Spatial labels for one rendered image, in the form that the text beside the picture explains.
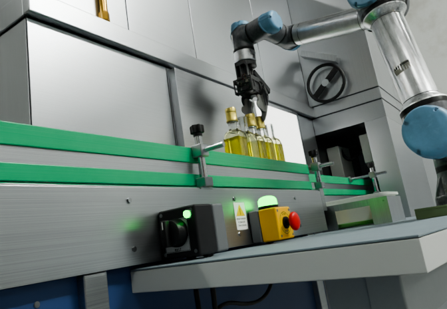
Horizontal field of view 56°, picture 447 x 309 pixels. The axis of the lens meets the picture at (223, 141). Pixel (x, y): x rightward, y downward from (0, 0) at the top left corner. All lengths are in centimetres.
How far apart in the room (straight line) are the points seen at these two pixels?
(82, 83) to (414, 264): 88
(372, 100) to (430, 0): 190
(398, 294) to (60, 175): 45
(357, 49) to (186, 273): 188
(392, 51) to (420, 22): 282
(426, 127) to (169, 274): 68
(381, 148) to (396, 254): 176
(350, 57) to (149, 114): 136
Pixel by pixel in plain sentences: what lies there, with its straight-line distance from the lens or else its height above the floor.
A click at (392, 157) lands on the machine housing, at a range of 218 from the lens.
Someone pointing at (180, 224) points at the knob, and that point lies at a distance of 68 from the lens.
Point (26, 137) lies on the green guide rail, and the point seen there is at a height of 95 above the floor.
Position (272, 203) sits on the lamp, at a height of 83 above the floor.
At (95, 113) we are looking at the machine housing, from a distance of 110.
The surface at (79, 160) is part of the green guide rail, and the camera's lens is 67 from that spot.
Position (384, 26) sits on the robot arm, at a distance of 119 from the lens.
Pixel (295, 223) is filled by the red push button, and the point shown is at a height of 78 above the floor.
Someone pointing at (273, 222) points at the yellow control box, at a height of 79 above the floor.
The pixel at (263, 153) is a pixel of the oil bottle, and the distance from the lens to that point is 136.
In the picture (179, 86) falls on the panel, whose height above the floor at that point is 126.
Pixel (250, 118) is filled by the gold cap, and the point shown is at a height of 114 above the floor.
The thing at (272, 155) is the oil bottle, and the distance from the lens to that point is 140.
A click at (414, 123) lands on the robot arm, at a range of 107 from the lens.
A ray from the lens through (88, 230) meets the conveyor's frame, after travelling 63.
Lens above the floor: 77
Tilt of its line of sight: 13 degrees up
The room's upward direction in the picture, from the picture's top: 9 degrees counter-clockwise
